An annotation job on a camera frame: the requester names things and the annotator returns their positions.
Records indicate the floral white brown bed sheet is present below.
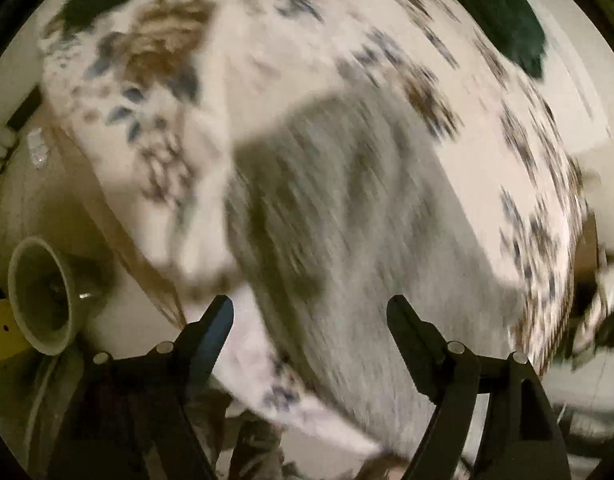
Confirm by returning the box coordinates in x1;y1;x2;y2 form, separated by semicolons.
39;0;586;456

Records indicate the grey fluffy fleece pant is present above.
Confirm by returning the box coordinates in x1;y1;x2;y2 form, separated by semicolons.
225;84;524;456

